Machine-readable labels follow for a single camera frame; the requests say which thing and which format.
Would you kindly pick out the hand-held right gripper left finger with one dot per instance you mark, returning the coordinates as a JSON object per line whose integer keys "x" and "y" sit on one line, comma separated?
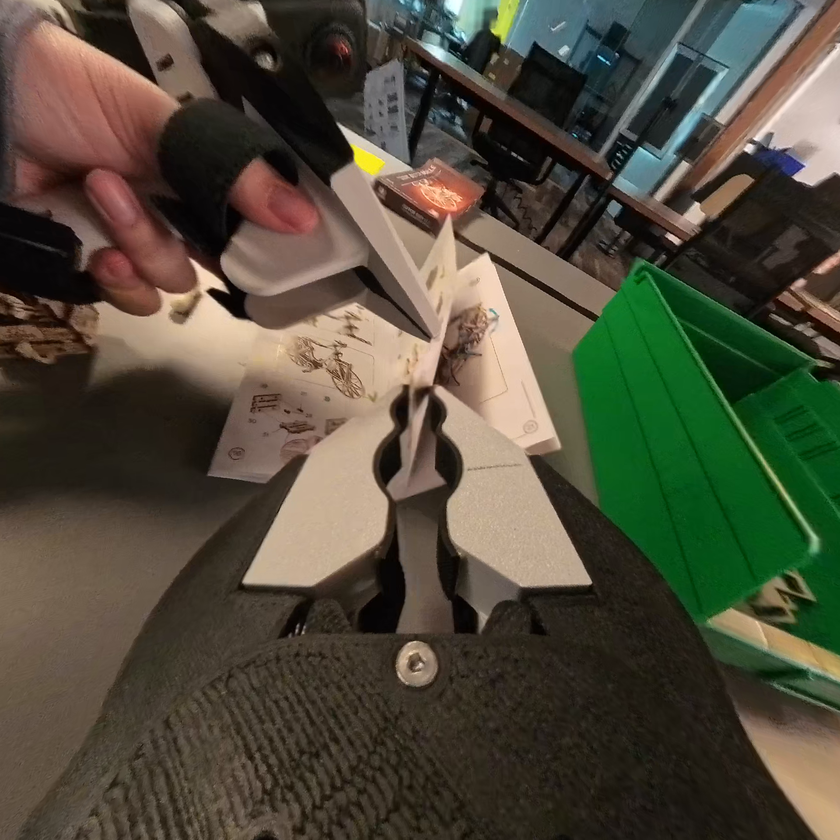
{"x": 315, "y": 525}

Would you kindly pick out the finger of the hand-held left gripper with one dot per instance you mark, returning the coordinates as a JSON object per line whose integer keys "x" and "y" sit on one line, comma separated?
{"x": 394, "y": 262}

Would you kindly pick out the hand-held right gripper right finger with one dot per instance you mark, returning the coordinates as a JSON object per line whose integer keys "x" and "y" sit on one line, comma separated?
{"x": 525, "y": 525}

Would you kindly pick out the printed instruction booklet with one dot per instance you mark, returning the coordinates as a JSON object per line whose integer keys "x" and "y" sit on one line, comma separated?
{"x": 308, "y": 394}

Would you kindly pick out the small brown wooden model box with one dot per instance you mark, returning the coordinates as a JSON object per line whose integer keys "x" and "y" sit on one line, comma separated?
{"x": 39, "y": 328}

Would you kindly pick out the person's left hand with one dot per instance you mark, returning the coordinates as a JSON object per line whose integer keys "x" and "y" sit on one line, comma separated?
{"x": 79, "y": 118}

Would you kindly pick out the brown printed box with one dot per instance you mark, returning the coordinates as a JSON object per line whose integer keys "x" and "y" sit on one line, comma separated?
{"x": 433, "y": 193}

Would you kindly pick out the yellow table sticker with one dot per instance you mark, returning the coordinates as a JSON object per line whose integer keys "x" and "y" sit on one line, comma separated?
{"x": 367, "y": 159}

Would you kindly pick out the printed paper sheet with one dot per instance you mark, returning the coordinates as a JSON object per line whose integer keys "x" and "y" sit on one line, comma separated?
{"x": 386, "y": 105}

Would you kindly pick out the green plastic bin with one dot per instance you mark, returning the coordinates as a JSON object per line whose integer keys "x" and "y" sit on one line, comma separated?
{"x": 689, "y": 426}

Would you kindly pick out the long brown table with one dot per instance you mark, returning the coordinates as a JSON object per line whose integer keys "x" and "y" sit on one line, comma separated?
{"x": 656, "y": 213}
{"x": 512, "y": 111}

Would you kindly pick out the background office chair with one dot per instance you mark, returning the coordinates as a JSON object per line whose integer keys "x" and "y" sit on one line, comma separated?
{"x": 544, "y": 85}

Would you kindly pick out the flat cardboard piece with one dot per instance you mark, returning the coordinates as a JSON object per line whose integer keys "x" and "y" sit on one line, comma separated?
{"x": 774, "y": 633}

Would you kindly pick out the black mesh office chair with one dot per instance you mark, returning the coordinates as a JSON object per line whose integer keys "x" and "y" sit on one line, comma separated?
{"x": 761, "y": 236}

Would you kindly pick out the blue storage bins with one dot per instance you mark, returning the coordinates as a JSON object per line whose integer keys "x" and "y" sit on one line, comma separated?
{"x": 778, "y": 161}

